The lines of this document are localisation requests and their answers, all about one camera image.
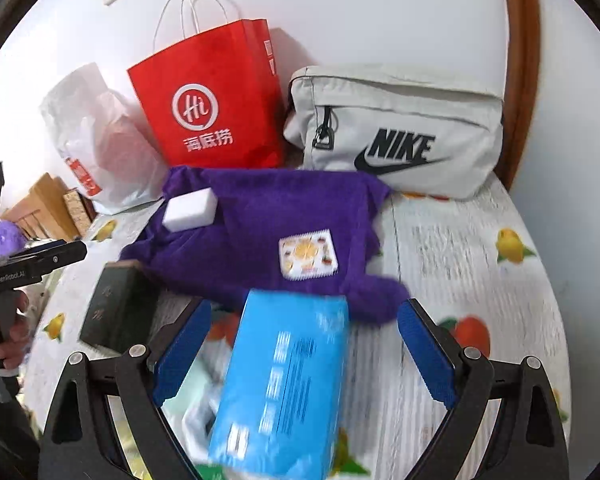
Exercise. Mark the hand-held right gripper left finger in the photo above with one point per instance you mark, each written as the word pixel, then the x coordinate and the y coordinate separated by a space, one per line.
pixel 180 355

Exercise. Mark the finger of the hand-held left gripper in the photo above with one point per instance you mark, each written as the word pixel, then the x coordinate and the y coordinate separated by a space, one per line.
pixel 65 255

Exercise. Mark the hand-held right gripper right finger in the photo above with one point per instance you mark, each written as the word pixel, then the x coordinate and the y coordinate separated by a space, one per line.
pixel 425 355

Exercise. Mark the blue tissue pack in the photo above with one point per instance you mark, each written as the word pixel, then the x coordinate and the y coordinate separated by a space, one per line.
pixel 280 385

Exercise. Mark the person's left forearm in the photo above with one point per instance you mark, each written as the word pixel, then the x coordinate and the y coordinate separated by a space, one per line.
pixel 5 430

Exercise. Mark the person's left hand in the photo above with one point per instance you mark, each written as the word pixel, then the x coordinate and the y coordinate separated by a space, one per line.
pixel 17 330

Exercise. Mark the purple plush item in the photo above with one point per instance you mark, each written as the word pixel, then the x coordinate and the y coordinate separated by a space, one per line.
pixel 7 240

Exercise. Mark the patterned brown box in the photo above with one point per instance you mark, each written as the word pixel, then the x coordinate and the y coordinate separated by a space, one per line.
pixel 79 212

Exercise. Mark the wooden chair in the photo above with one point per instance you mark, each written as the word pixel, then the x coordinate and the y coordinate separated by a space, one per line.
pixel 45 200

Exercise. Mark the black box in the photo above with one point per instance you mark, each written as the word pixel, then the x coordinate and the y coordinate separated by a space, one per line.
pixel 115 305

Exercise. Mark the white plastic shopping bag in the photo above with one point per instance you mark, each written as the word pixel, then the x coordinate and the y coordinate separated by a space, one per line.
pixel 105 150

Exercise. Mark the white sponge block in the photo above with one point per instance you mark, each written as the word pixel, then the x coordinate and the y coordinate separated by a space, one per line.
pixel 190 209

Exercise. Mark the purple towel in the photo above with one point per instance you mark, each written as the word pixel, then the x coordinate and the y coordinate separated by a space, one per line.
pixel 240 220

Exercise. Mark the small printed sachet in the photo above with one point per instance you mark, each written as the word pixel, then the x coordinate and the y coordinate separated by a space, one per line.
pixel 307 255

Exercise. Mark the red paper shopping bag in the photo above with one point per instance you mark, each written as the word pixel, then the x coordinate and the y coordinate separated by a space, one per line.
pixel 205 85

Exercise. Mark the grey waist bag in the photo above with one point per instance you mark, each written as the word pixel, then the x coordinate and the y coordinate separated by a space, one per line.
pixel 405 110

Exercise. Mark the brown wooden door frame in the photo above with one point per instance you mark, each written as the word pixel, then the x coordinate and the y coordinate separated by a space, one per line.
pixel 520 60

